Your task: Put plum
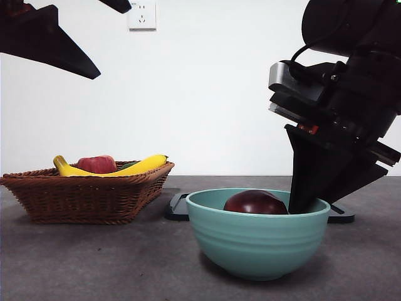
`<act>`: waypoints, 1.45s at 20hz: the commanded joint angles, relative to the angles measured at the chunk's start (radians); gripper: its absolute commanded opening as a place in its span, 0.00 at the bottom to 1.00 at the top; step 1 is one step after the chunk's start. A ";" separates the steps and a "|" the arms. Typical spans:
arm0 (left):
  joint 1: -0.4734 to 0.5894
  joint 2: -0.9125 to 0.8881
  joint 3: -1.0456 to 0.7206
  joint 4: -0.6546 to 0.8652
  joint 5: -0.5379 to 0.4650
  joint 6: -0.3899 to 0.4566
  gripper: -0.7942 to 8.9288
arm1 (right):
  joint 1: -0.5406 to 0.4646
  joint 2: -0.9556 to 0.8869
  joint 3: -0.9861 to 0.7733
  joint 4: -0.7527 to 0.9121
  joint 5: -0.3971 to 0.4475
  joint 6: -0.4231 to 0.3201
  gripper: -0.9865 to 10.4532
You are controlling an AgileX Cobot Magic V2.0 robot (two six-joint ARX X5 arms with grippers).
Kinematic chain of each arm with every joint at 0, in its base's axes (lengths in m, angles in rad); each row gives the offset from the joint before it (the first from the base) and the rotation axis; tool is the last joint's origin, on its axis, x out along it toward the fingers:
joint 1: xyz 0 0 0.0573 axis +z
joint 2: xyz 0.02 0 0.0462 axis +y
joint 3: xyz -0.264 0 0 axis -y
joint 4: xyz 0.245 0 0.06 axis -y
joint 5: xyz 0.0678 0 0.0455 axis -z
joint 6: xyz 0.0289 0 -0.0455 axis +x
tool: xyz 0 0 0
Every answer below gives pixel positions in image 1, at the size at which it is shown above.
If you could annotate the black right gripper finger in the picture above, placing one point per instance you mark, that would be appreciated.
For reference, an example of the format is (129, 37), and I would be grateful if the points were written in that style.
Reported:
(360, 182)
(316, 172)

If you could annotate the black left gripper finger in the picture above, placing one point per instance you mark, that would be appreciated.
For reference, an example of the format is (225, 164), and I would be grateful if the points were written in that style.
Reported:
(40, 44)
(119, 4)

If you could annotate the dark red plum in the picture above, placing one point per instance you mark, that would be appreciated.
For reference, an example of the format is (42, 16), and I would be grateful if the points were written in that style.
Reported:
(253, 203)

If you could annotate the teal ceramic bowl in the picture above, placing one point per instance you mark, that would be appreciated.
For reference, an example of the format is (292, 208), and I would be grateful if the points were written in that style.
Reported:
(257, 244)

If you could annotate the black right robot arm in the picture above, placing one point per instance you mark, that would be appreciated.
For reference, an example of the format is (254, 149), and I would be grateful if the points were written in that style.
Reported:
(344, 25)

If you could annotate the red apple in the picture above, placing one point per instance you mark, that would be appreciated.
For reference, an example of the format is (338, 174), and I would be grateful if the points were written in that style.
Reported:
(97, 163)

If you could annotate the dark rectangular tray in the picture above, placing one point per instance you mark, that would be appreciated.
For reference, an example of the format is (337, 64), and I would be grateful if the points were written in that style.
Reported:
(177, 210)

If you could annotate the green vegetable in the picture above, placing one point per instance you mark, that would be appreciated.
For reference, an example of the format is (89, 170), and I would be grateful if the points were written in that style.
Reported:
(130, 163)

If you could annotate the yellow banana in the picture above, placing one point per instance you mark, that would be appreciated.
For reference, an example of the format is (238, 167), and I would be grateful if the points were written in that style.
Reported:
(141, 166)

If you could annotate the brown wicker basket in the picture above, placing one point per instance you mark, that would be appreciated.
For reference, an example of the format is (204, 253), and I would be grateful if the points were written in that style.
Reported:
(81, 200)

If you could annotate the white wall socket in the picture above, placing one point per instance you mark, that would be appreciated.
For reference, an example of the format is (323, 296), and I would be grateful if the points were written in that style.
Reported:
(142, 15)

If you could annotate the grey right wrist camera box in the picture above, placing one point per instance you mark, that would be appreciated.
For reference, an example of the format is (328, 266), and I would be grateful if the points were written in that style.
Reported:
(291, 84)

